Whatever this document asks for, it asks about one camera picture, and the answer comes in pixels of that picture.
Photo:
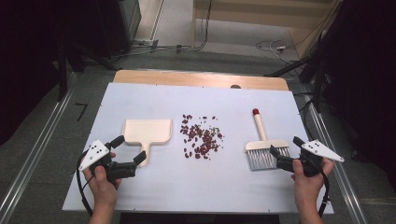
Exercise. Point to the metal floor rail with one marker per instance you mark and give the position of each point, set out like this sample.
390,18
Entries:
339,174
34,149

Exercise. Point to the cream brush with red tip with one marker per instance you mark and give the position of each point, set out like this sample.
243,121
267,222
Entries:
261,127

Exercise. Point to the person's right hand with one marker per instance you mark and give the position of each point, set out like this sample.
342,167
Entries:
308,188

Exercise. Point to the pile of red beans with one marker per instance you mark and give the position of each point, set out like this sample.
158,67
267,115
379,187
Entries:
202,140

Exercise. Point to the person's left hand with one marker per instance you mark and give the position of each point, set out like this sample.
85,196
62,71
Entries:
102,189

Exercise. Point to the light wooden shelf unit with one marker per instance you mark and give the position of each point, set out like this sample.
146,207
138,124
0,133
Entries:
264,14

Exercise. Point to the black stand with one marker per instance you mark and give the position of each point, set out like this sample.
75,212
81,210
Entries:
62,74
317,81

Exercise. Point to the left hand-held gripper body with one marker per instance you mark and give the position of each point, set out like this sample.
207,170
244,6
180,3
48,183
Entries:
94,154

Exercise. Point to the cream plastic dustpan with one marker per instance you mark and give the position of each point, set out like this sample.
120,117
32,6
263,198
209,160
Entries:
148,130

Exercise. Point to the wooden table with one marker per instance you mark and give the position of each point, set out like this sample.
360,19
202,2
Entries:
186,79

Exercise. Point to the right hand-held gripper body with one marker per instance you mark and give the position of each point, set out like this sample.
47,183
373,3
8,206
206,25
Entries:
322,151

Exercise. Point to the dark cabinet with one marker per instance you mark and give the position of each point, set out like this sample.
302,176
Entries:
129,21

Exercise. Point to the white board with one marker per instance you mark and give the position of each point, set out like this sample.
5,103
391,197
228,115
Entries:
186,186

